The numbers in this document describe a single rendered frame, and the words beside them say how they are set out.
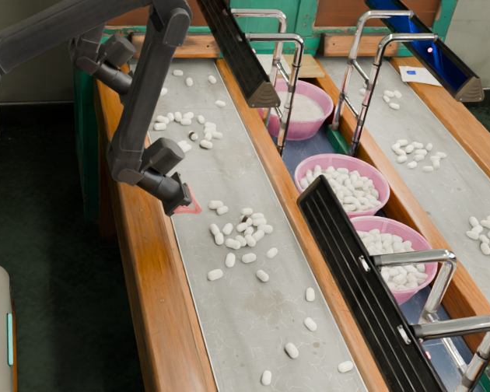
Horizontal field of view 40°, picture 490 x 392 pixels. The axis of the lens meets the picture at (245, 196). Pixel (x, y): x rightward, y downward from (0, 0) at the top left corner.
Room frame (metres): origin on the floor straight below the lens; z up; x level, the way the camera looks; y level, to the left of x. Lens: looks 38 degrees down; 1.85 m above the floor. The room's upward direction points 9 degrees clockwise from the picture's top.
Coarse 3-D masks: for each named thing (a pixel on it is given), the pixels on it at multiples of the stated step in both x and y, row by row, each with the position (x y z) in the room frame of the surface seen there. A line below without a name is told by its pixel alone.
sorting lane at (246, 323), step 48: (192, 96) 1.89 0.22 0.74; (192, 144) 1.62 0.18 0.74; (240, 144) 1.66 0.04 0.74; (240, 192) 1.43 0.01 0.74; (192, 240) 1.21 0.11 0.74; (288, 240) 1.27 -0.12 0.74; (192, 288) 1.06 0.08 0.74; (240, 288) 1.08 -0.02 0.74; (288, 288) 1.11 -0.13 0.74; (240, 336) 0.94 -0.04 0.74; (288, 336) 0.96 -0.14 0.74; (336, 336) 0.98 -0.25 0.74; (240, 384) 0.82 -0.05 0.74; (288, 384) 0.84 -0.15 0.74; (336, 384) 0.86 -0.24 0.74
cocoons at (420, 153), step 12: (384, 96) 2.07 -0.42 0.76; (396, 96) 2.10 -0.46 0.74; (396, 108) 2.02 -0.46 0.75; (396, 144) 1.78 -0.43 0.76; (420, 144) 1.80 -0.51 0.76; (420, 156) 1.73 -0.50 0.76; (432, 156) 1.74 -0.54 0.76; (444, 156) 1.76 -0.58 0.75; (408, 168) 1.68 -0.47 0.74; (432, 168) 1.68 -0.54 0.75; (480, 228) 1.43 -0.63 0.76
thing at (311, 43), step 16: (256, 48) 2.19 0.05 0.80; (272, 48) 2.21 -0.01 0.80; (288, 48) 2.24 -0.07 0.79; (304, 48) 2.26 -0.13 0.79; (400, 48) 2.40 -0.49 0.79; (128, 64) 2.04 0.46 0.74; (80, 80) 2.05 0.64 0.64; (80, 96) 2.20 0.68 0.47; (80, 112) 2.11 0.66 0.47; (80, 128) 2.35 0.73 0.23; (96, 128) 2.02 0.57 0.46; (80, 144) 2.36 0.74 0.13; (96, 144) 2.02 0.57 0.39; (80, 160) 2.25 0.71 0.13; (96, 160) 2.02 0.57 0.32; (80, 176) 2.21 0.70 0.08; (96, 176) 2.02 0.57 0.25; (96, 192) 2.02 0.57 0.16; (96, 208) 2.02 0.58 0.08
